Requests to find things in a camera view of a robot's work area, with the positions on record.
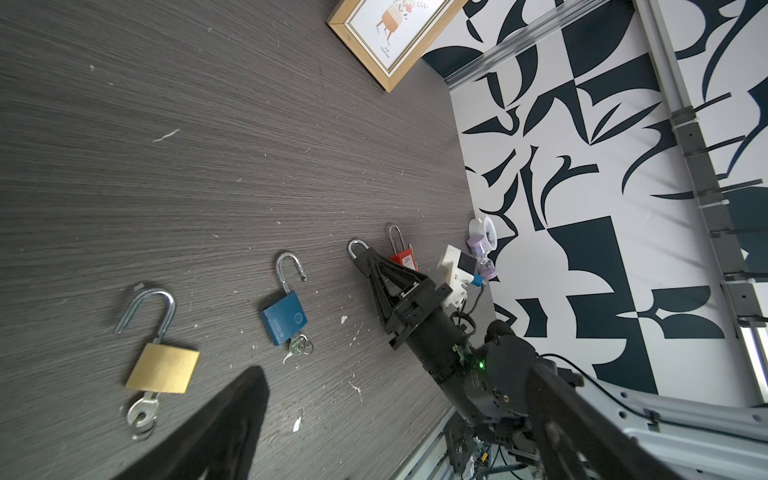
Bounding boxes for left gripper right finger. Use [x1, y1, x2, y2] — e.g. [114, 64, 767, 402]
[525, 364, 679, 479]

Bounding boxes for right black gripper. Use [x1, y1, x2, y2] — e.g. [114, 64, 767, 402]
[358, 247, 453, 350]

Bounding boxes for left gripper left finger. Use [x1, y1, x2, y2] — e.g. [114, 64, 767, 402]
[117, 366, 270, 479]

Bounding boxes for red padlock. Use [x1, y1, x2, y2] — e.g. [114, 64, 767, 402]
[387, 224, 418, 271]

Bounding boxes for small black padlock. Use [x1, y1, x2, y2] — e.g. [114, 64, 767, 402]
[346, 238, 369, 260]

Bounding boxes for blue padlock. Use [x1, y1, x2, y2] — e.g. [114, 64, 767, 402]
[261, 251, 314, 361]

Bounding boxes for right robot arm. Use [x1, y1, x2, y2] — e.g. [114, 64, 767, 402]
[347, 239, 767, 479]

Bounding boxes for brass padlock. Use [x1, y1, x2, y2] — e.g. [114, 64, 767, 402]
[114, 288, 200, 441]

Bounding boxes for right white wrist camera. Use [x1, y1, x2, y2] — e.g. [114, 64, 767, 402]
[438, 245, 484, 309]

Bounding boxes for wooden picture frame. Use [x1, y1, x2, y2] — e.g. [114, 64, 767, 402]
[327, 0, 465, 92]

